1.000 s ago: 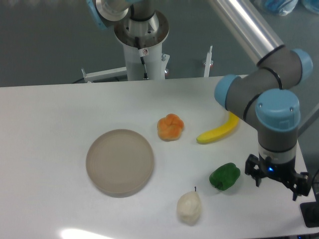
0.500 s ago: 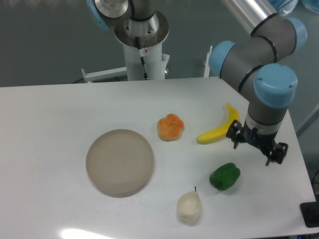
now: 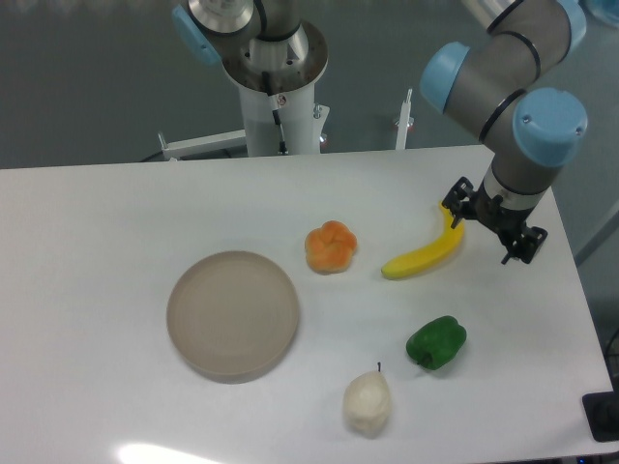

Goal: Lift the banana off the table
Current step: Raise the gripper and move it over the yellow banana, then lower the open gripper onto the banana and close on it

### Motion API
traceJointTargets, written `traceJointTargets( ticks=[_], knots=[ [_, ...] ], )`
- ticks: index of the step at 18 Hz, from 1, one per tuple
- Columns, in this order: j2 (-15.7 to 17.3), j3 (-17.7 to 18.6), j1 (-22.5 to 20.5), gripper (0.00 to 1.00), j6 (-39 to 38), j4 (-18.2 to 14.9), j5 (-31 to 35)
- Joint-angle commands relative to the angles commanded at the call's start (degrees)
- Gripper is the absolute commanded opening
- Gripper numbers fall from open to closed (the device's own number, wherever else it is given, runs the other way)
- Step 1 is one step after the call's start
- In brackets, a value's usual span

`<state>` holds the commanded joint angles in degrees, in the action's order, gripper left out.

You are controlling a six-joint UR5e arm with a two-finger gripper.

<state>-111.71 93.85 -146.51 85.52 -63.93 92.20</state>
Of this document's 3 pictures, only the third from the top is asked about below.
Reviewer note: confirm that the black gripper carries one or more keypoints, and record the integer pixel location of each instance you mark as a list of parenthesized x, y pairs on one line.
[(522, 243)]

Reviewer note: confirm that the yellow banana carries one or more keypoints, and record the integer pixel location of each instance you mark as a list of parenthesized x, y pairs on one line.
[(426, 257)]

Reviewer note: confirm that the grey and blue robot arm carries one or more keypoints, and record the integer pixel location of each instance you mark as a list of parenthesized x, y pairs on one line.
[(532, 132)]

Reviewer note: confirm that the green bell pepper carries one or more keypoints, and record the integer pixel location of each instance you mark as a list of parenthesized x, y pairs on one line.
[(436, 343)]

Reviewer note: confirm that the orange bread roll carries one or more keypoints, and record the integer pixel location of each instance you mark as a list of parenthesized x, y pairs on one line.
[(330, 248)]

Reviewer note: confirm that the white pear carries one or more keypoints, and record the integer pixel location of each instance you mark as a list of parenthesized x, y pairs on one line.
[(367, 403)]

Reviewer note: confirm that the black device at table edge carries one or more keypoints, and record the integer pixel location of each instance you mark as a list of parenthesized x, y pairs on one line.
[(601, 409)]

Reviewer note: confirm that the beige round plate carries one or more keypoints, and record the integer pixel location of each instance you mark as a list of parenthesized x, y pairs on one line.
[(232, 316)]

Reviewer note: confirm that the white metal bracket right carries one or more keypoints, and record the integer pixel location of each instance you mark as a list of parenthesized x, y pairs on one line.
[(404, 121)]

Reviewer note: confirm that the white metal bracket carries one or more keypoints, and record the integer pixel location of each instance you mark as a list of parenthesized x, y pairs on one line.
[(404, 121), (201, 146)]

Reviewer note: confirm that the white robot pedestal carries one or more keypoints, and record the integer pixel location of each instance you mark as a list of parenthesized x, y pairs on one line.
[(276, 84)]

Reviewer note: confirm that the white metal bracket left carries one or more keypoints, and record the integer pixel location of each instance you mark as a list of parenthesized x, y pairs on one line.
[(201, 146)]

